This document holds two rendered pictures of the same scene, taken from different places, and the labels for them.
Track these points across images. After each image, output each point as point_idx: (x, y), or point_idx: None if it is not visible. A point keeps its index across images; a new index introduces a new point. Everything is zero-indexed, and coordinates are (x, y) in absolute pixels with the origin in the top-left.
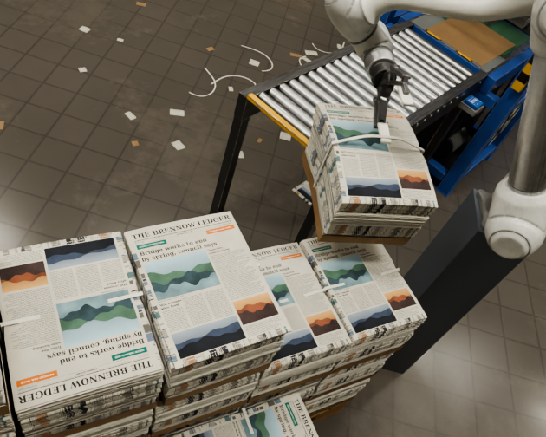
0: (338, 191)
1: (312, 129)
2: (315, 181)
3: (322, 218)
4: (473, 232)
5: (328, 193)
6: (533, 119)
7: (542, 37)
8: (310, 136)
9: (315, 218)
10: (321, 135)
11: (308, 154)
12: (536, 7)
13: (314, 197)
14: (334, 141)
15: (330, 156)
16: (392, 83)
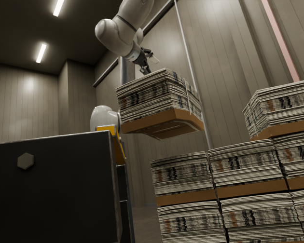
0: (196, 93)
1: (170, 88)
2: (190, 108)
3: (199, 118)
4: (122, 145)
5: (195, 102)
6: (135, 72)
7: (141, 41)
8: (171, 95)
9: (199, 126)
10: (179, 82)
11: (177, 107)
12: (140, 31)
13: (193, 118)
14: (183, 78)
15: (186, 86)
16: (148, 55)
